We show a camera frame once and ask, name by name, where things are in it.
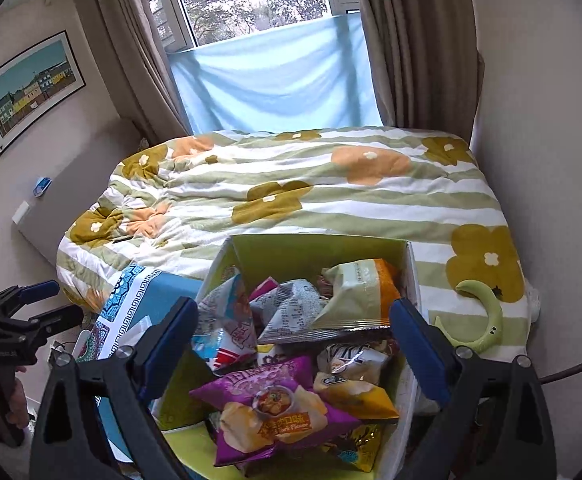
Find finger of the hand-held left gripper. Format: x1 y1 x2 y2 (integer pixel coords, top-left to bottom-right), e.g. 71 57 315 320
0 280 61 313
1 305 84 346

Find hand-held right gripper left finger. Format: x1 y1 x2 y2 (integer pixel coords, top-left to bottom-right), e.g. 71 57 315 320
30 296 202 480

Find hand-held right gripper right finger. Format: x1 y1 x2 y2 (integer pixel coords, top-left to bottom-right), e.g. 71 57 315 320
388 297 556 480

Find purple chip bag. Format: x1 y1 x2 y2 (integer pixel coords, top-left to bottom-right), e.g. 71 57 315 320
188 356 362 468

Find gold snack packet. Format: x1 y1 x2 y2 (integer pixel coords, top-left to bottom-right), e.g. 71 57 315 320
321 422 384 473

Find white grey printed snack packet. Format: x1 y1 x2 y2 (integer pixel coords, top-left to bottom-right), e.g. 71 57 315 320
248 280 329 346

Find green cardboard box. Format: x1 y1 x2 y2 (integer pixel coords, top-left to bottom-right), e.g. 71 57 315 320
158 234 422 480

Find person's left hand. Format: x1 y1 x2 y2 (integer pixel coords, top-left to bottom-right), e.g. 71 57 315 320
0 365 32 431

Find red white snack packet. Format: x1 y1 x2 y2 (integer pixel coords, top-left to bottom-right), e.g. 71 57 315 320
206 320 259 373

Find light blue snack packet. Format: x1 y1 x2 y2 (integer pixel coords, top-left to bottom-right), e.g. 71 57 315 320
193 272 257 341

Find yellow white chip packet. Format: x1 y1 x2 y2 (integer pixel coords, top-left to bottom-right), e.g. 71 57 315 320
313 342 401 421

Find green crescent neck band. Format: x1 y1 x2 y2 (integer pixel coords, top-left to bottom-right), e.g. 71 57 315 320
431 278 502 348

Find green orange snack packet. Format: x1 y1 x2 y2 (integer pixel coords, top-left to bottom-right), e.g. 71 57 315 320
313 258 403 331

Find beige bed headboard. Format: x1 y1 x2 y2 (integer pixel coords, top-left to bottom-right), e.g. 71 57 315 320
16 120 144 271

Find pink snack packet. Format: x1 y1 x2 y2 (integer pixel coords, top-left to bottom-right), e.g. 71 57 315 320
248 276 282 303

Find floral striped blanket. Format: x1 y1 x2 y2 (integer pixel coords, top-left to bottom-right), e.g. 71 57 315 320
55 127 542 361

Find beige curtain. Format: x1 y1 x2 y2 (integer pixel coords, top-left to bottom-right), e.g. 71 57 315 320
348 0 486 146
84 0 194 146

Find light blue sheet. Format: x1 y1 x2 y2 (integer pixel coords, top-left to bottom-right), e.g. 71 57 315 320
170 14 379 136

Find dark curved cable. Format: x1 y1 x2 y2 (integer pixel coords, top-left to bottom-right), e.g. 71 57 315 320
538 345 582 386

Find framed wall picture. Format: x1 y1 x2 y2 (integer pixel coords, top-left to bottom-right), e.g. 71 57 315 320
0 30 84 157

